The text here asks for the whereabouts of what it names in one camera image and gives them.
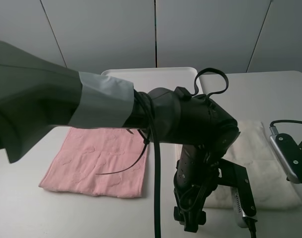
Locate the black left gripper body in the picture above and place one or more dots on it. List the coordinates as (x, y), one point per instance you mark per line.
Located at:
(196, 176)

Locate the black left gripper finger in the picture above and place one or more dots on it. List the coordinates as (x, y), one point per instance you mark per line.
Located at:
(193, 220)
(178, 216)

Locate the cream white towel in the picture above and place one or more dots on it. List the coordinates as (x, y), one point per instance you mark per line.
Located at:
(271, 190)

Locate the pink towel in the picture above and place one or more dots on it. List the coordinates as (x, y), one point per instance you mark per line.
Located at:
(99, 162)

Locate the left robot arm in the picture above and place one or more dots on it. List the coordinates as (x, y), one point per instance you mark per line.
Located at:
(36, 96)

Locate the white rectangular plastic tray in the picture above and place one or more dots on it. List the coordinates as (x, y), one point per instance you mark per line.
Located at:
(146, 79)

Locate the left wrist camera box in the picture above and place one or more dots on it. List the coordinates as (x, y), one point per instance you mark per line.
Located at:
(236, 177)

